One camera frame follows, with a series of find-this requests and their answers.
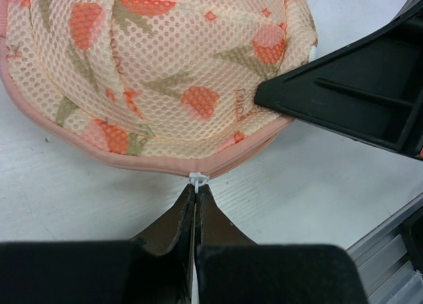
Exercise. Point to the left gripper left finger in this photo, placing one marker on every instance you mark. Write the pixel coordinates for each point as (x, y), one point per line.
(172, 230)

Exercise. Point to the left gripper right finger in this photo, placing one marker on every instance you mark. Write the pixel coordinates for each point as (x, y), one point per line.
(212, 227)

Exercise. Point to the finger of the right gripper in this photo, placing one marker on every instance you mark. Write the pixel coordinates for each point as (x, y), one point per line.
(370, 90)

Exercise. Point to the white zipper pull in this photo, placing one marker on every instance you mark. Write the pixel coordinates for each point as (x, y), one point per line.
(198, 180)

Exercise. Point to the floral mesh laundry bag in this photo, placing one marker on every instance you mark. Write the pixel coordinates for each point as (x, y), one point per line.
(154, 85)

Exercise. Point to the aluminium mounting rail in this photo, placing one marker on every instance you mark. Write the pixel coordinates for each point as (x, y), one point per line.
(381, 256)

